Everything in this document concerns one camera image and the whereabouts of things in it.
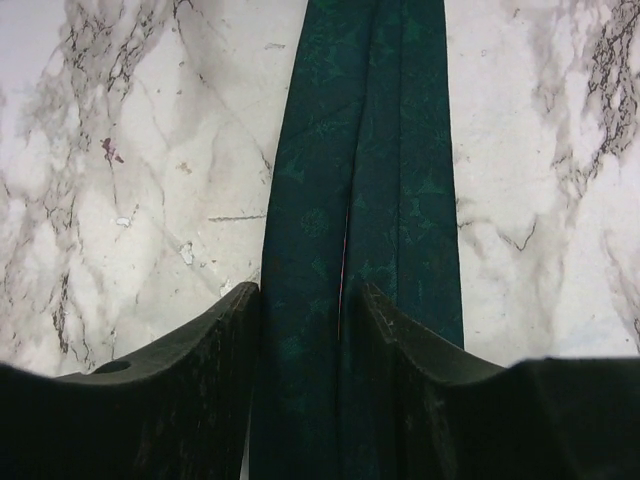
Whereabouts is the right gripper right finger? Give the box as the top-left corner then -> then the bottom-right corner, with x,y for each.
360,284 -> 639,479

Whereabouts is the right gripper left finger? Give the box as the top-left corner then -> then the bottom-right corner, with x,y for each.
1,282 -> 260,479

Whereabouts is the dark green tie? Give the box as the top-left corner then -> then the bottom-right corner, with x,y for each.
250,1 -> 464,479

